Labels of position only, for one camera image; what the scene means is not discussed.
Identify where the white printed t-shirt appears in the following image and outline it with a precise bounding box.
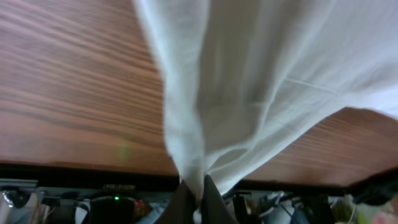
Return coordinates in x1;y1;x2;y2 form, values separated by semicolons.
134;0;397;200

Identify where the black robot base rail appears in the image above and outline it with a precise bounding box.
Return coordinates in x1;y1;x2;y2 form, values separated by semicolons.
0;163;398;224

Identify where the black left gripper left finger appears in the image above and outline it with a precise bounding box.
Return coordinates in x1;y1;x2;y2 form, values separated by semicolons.
155;180;197;224

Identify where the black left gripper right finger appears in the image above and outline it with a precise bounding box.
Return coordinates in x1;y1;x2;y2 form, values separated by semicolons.
200;175;237;224

